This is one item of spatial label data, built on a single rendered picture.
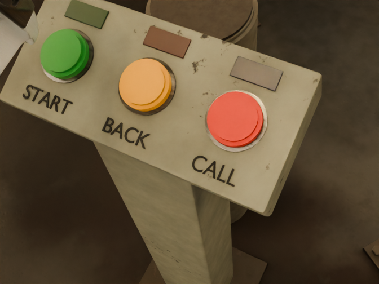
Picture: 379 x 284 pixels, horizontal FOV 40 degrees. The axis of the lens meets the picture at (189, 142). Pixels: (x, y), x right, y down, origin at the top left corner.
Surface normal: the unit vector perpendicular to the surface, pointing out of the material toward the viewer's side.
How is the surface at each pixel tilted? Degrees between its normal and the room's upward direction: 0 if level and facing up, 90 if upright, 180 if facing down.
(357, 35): 0
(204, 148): 20
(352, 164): 0
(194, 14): 0
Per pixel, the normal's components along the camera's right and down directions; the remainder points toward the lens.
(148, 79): -0.24, -0.18
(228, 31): -0.08, -0.48
